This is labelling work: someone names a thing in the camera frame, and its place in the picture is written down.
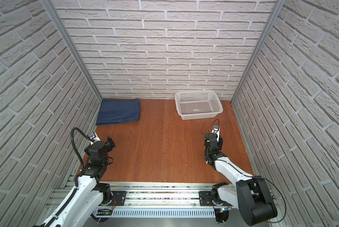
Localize dark blue denim trousers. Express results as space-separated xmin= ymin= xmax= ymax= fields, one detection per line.
xmin=96 ymin=99 xmax=141 ymax=126

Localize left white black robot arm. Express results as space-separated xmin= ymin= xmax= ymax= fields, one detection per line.
xmin=40 ymin=137 xmax=115 ymax=227

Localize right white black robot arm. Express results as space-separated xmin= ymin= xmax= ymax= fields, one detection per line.
xmin=204 ymin=132 xmax=278 ymax=226

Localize white plastic laundry basket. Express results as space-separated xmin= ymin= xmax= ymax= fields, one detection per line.
xmin=175 ymin=90 xmax=223 ymax=120

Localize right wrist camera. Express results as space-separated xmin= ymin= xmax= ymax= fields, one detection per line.
xmin=212 ymin=125 xmax=220 ymax=142

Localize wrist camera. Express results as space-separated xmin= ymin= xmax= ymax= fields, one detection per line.
xmin=212 ymin=125 xmax=220 ymax=142
xmin=87 ymin=132 xmax=100 ymax=143

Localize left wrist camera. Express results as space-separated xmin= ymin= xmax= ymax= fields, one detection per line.
xmin=87 ymin=132 xmax=100 ymax=143

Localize right thin black cable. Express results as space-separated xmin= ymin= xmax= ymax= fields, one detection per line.
xmin=209 ymin=118 xmax=287 ymax=224

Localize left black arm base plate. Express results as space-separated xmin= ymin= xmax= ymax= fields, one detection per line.
xmin=100 ymin=191 xmax=127 ymax=207

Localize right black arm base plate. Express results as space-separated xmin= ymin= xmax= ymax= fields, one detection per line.
xmin=199 ymin=191 xmax=232 ymax=208

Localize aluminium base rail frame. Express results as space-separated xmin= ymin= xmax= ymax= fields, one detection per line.
xmin=43 ymin=181 xmax=281 ymax=219

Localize left black corrugated cable hose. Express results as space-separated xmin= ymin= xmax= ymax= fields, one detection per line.
xmin=44 ymin=127 xmax=113 ymax=227

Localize right aluminium corner post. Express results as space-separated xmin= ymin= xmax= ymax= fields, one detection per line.
xmin=231 ymin=0 xmax=286 ymax=104

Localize aluminium corner post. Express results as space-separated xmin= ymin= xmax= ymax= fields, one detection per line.
xmin=41 ymin=0 xmax=103 ymax=102
xmin=231 ymin=0 xmax=286 ymax=104

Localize left aluminium corner post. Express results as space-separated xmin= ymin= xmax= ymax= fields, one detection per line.
xmin=41 ymin=0 xmax=103 ymax=102

